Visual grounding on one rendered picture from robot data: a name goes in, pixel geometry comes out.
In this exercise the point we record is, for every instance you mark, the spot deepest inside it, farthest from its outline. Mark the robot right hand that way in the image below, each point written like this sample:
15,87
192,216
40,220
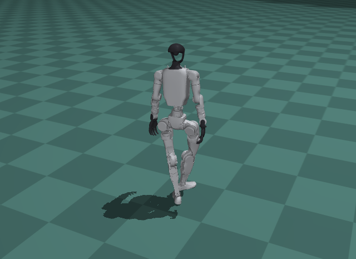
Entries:
203,126

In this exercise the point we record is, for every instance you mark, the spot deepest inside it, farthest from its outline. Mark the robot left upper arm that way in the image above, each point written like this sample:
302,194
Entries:
157,85

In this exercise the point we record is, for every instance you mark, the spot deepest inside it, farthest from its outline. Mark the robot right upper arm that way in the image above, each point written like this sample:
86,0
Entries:
195,84

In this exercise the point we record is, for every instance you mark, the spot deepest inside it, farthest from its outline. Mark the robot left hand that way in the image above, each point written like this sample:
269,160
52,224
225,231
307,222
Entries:
153,124

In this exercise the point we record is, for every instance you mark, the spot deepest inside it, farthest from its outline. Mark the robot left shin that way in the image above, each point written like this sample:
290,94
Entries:
174,176

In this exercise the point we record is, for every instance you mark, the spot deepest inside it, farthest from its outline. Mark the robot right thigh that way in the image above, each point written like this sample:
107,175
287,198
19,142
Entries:
193,134

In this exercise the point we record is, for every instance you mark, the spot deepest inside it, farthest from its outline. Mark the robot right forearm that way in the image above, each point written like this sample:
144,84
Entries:
200,109

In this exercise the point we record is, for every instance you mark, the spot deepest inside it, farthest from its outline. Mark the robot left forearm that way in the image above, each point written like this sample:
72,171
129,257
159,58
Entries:
155,108

